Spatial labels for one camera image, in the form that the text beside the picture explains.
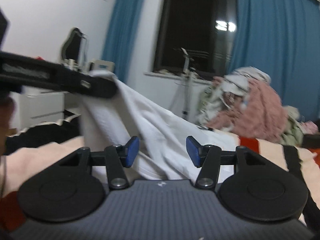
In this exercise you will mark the pink small garment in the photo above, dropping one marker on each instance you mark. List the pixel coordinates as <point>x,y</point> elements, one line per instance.
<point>309,127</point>

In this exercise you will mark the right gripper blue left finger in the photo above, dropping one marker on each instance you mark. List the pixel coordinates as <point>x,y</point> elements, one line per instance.
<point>117,158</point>

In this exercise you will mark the left hand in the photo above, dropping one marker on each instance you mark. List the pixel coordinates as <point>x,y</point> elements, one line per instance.
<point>7,109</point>

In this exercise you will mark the white dressing table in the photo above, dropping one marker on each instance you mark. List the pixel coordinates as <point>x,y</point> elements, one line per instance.
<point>34,106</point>

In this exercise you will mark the left blue curtain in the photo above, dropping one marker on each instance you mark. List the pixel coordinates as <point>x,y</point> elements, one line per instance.
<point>121,36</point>

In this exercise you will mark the right blue curtain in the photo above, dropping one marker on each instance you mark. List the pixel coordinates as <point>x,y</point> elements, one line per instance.
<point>281,38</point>

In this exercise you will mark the pile of light clothes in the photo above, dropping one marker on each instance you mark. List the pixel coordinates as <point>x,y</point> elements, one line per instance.
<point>226,91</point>

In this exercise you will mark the dark window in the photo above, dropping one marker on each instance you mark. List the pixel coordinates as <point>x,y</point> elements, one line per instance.
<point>202,29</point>

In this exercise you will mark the white t-shirt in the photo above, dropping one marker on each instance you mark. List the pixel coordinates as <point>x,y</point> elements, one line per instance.
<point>162,135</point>

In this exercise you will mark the vanity mirror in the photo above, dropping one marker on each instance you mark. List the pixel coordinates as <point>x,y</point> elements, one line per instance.
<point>75,47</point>

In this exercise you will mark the pink fluffy blanket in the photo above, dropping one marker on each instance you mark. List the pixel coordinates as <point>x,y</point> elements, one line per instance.
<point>264,116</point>

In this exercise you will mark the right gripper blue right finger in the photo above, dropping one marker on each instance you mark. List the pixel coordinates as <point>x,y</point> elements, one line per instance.
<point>208,159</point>

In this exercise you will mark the blue curtain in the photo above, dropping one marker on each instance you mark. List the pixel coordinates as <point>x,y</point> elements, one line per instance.
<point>121,36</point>
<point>281,38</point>

